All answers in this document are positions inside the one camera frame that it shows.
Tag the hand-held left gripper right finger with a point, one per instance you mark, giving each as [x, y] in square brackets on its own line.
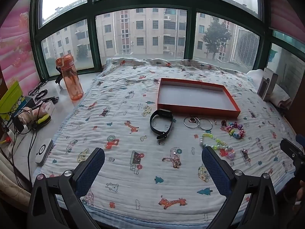
[215, 169]

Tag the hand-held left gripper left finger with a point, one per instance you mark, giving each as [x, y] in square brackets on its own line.
[91, 169]

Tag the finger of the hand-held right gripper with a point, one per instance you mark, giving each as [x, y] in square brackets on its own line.
[300, 140]
[292, 153]

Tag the black smart band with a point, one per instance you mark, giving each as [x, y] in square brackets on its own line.
[166, 113]

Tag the orange cardboard tray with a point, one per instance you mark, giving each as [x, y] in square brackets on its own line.
[190, 95]

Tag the small dangling earring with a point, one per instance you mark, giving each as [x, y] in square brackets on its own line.
[244, 151]

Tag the brown wooden cabinet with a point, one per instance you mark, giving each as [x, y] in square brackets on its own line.
[297, 105]

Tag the small silver bangle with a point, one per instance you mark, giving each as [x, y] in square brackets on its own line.
[211, 124]

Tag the white flat device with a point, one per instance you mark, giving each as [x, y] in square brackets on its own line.
[44, 151]

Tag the large silver bangle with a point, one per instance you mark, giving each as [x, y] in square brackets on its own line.
[184, 122]

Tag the white and grey box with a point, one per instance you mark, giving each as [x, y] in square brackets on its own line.
[266, 85]

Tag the yellow-green round item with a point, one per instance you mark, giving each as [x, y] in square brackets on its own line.
[43, 119]

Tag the white power strip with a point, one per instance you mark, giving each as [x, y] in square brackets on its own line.
[17, 130]

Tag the orange water bottle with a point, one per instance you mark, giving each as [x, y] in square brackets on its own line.
[71, 81]

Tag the outdoor air conditioner unit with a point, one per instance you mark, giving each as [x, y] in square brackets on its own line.
[245, 47]

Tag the green cardboard box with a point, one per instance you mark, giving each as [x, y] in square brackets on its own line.
[10, 97]

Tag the green tree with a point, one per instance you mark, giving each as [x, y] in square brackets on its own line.
[215, 38]

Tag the pink striped curtain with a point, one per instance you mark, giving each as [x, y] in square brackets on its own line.
[286, 9]

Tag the pink bear print curtain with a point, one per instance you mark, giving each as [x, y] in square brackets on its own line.
[16, 40]

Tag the beige apartment building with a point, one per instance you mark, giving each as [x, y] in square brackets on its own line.
[147, 31]

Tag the green window frame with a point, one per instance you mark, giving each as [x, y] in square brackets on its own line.
[143, 3]

